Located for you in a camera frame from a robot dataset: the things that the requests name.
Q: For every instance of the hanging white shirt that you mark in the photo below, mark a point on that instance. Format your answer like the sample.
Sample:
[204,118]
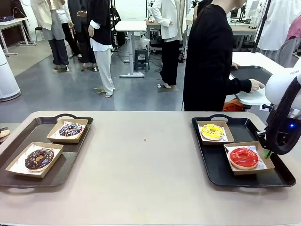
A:
[275,23]

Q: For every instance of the orange bag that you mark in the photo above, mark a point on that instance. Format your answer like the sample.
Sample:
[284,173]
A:
[232,105]

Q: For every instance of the chocolate donut small sprinkles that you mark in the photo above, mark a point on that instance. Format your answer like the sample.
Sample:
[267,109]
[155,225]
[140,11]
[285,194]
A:
[35,162]

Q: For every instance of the large black serving tray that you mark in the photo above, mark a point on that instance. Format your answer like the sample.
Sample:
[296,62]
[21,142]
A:
[218,169]

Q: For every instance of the brown plastic serving tray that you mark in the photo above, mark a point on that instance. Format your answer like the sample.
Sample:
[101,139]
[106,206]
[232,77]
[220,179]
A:
[70,160]

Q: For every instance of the beige rounded object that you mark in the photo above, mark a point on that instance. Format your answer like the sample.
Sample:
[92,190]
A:
[3,133]

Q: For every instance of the gray drink bottle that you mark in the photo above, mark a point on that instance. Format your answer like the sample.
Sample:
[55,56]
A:
[147,67]

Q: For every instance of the white cylindrical air purifier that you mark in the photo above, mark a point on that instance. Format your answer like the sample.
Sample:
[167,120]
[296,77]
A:
[7,77]

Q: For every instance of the black stand pole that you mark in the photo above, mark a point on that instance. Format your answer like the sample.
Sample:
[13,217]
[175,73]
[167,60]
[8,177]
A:
[259,30]

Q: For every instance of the hanging gray garment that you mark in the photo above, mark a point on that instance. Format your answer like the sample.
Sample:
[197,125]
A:
[287,54]

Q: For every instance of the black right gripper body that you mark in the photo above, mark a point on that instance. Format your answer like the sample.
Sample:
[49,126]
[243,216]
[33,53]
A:
[290,128]

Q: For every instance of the brown cardboard box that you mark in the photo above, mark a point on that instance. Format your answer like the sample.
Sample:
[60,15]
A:
[44,173]
[230,139]
[268,166]
[53,139]

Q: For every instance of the white desk gray legs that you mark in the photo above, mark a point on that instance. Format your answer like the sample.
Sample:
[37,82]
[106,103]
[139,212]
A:
[11,22]

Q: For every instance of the gray step stool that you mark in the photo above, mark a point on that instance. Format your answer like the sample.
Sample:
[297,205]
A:
[141,57]

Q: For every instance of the hanging pink garment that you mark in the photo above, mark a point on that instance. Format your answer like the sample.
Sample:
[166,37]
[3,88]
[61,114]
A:
[295,29]

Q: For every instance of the person's right hand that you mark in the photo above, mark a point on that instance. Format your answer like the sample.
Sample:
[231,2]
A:
[256,86]

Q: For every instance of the red glazed donut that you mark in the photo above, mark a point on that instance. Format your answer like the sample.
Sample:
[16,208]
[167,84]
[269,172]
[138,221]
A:
[237,156]

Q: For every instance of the person's left hand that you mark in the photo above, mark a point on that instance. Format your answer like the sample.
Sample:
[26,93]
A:
[235,65]

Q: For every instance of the white plastic bag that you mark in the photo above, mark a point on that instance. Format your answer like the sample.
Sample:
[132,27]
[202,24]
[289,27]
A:
[142,43]

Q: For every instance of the black-sleeved right forearm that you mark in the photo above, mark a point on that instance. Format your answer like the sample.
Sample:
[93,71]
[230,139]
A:
[240,86]

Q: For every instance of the bystander in black clothes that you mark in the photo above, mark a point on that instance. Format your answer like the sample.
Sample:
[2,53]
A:
[82,40]

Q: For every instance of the white standing desk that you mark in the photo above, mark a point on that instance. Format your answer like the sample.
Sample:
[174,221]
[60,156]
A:
[130,26]

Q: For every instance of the person in black top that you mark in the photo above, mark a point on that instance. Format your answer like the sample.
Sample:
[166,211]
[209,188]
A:
[207,58]

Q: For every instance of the bystander white top black trousers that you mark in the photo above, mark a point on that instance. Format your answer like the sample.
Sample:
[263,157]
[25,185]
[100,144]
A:
[68,28]

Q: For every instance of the white side table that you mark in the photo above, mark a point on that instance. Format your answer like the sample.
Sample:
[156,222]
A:
[254,58]

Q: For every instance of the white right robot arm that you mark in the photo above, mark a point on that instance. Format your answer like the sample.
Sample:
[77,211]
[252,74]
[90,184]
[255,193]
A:
[277,82]

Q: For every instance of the dark donut white drizzle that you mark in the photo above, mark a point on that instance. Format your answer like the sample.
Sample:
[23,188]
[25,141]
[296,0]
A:
[67,131]

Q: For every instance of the yellow sprinkled donut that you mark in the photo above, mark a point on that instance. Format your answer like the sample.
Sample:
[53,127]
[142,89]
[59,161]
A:
[207,133]

